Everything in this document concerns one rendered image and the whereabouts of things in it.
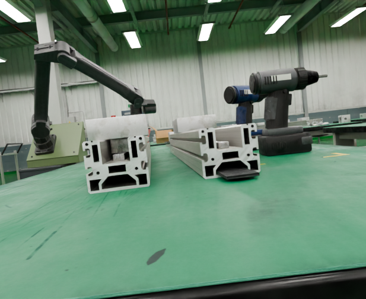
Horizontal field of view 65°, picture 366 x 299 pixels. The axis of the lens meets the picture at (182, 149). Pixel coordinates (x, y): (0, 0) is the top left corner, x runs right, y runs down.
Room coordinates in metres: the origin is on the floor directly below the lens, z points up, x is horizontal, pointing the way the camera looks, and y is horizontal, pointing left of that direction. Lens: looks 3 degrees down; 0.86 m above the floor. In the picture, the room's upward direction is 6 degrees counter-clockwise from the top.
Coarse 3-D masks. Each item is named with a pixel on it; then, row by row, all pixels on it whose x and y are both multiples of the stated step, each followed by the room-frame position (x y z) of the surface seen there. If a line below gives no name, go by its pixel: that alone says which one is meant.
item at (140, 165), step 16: (96, 144) 0.47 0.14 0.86; (128, 144) 0.47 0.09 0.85; (144, 144) 0.81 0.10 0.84; (96, 160) 0.49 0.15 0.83; (112, 160) 0.54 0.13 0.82; (128, 160) 0.49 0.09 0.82; (144, 160) 0.47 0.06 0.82; (96, 176) 0.47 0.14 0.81; (112, 176) 0.60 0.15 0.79; (128, 176) 0.60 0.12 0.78; (144, 176) 0.58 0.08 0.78; (96, 192) 0.47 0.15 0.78
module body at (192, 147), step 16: (208, 128) 0.49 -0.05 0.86; (224, 128) 0.60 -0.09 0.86; (240, 128) 0.49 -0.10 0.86; (256, 128) 0.49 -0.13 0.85; (176, 144) 0.96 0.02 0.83; (192, 144) 0.58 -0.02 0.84; (208, 144) 0.49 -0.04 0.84; (224, 144) 0.53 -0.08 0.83; (240, 144) 0.50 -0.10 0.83; (256, 144) 0.49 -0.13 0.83; (192, 160) 0.60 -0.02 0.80; (208, 160) 0.49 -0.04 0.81; (224, 160) 0.49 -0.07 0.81; (240, 160) 0.49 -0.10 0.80; (256, 160) 0.50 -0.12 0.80; (208, 176) 0.48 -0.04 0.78
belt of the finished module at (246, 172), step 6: (222, 162) 0.62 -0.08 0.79; (222, 168) 0.52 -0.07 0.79; (228, 168) 0.51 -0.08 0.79; (234, 168) 0.50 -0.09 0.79; (240, 168) 0.49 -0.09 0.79; (246, 168) 0.49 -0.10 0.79; (222, 174) 0.45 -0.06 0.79; (228, 174) 0.44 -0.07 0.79; (234, 174) 0.44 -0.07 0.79; (240, 174) 0.43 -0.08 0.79; (246, 174) 0.43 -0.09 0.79; (252, 174) 0.43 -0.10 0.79; (258, 174) 0.43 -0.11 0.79
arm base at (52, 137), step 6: (36, 138) 1.36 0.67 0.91; (42, 138) 1.36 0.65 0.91; (48, 138) 1.39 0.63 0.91; (54, 138) 1.45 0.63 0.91; (36, 144) 1.38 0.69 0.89; (42, 144) 1.37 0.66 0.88; (48, 144) 1.39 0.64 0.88; (54, 144) 1.42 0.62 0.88; (36, 150) 1.39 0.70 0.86; (42, 150) 1.39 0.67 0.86; (48, 150) 1.40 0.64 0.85
